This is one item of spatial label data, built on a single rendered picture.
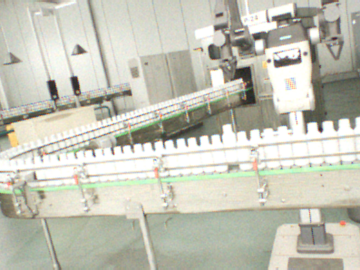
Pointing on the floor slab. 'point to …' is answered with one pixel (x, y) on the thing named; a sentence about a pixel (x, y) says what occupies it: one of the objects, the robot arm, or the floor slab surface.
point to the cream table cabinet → (53, 124)
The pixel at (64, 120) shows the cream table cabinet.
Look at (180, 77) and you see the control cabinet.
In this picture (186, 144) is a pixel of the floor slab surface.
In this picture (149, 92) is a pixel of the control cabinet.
